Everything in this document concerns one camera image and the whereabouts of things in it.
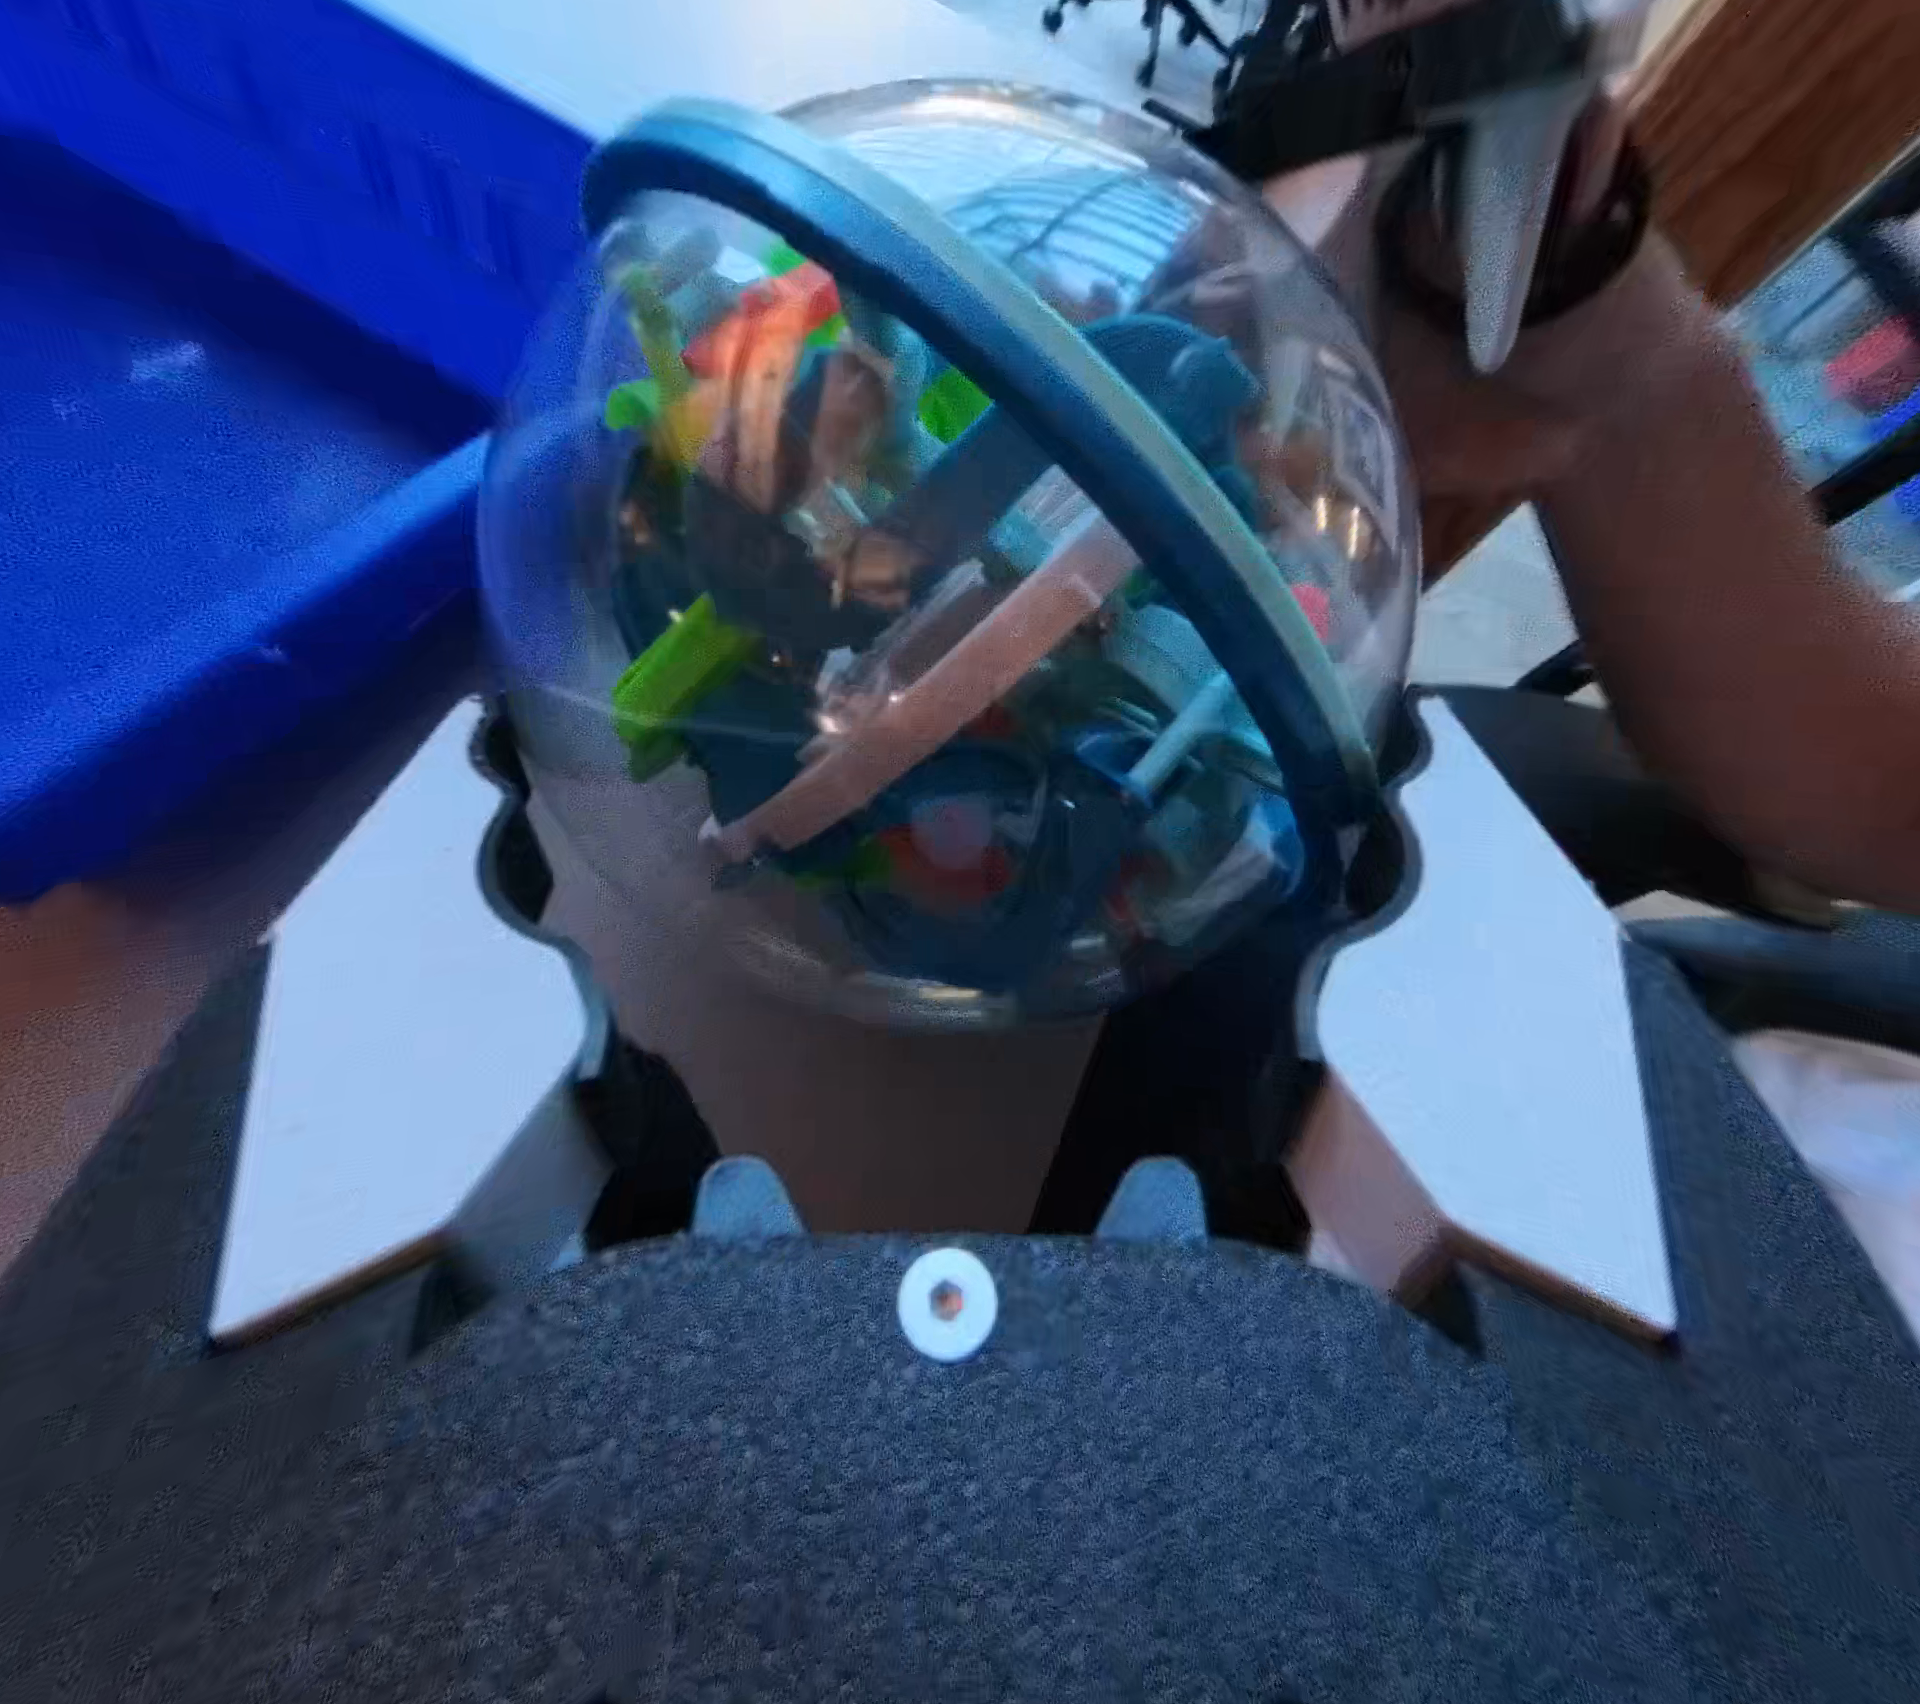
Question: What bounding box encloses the blue plastic bin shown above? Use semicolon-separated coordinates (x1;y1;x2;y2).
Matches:
0;0;604;906

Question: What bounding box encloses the person's right hand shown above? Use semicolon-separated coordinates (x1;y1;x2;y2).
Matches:
1267;153;1728;581

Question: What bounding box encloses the clear plastic maze ball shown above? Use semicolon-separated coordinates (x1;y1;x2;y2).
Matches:
478;79;1424;1029

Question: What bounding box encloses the person's right forearm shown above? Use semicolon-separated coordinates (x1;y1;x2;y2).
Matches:
1546;233;1920;910

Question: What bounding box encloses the person's white shirt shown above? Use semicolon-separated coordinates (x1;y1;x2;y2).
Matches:
1733;1026;1920;1291

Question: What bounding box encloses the wooden pillar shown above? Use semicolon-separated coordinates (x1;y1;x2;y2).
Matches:
1529;0;1920;309

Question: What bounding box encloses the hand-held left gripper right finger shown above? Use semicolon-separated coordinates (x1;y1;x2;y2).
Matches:
1287;695;1679;1341

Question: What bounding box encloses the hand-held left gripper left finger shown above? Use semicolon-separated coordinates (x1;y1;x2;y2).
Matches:
205;700;614;1341

